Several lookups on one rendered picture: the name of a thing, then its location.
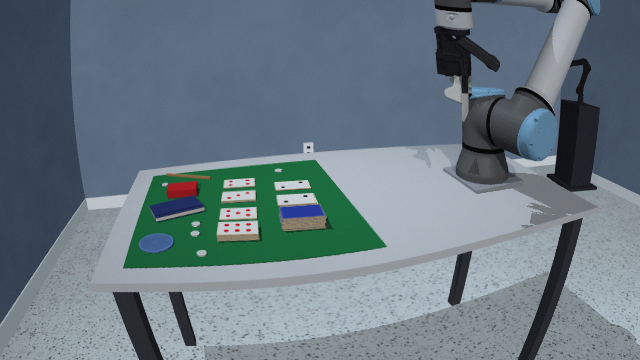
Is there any blue round disc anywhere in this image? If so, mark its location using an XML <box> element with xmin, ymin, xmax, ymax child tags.
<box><xmin>139</xmin><ymin>233</ymin><xmax>174</xmax><ymax>253</ymax></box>

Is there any green felt mat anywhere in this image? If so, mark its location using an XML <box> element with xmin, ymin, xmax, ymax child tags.
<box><xmin>123</xmin><ymin>160</ymin><xmax>387</xmax><ymax>268</ymax></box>

